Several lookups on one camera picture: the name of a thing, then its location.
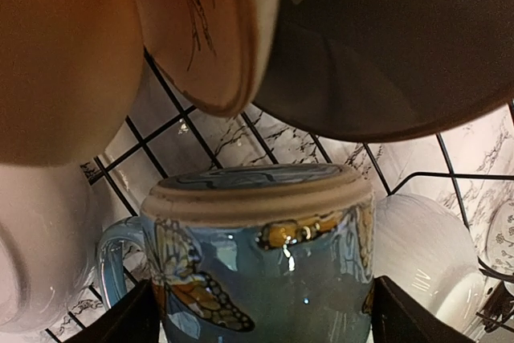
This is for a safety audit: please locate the grey reindeer plate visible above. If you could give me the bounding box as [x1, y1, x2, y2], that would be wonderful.
[254, 0, 513, 143]

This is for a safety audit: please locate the pale yellow round plate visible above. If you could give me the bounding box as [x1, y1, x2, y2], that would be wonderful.
[1, 0, 143, 165]

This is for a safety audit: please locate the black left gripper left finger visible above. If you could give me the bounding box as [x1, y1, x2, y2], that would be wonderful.
[67, 280, 160, 343]

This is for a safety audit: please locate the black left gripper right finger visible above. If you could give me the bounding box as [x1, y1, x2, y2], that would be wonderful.
[371, 276, 472, 343]

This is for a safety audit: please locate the black wire dish rack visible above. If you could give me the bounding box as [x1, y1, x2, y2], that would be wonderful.
[43, 47, 514, 343]

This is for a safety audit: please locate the cream bird pattern plate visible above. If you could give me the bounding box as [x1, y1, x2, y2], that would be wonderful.
[136, 0, 279, 117]

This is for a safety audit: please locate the small white bowl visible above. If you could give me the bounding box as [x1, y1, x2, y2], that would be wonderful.
[1, 165, 101, 333]

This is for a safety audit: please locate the large white bowl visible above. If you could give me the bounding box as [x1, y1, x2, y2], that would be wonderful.
[373, 194, 485, 332]

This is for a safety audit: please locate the white patterned mug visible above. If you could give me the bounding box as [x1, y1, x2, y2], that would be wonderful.
[485, 200, 514, 275]

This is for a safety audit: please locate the blue handled mug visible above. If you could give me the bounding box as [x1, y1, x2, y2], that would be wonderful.
[97, 163, 374, 342]

